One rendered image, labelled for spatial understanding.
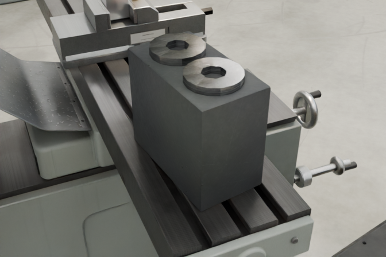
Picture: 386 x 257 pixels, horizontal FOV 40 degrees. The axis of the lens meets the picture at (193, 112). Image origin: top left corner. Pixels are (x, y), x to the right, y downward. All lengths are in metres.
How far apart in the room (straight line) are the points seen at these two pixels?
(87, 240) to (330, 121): 1.66
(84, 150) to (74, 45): 0.23
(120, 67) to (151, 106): 0.36
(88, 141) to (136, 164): 0.28
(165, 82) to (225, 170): 0.16
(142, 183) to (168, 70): 0.20
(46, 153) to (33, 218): 0.17
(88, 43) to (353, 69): 2.22
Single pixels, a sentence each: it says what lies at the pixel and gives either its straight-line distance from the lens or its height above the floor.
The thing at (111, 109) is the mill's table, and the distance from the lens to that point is 1.05.
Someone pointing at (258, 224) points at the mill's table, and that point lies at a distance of 0.81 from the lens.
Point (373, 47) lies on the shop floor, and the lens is 3.50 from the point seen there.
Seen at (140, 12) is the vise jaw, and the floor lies 1.04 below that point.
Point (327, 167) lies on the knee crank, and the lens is 1.58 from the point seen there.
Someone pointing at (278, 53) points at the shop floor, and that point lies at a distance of 3.29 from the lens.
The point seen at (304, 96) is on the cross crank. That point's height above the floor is 0.70.
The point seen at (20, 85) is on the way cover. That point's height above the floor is 0.91.
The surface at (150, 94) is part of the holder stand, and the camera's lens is 0.83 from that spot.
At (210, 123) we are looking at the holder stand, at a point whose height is 1.11.
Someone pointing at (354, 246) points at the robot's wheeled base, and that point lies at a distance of 1.30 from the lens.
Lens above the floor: 1.53
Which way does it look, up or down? 34 degrees down
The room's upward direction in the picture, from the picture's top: straight up
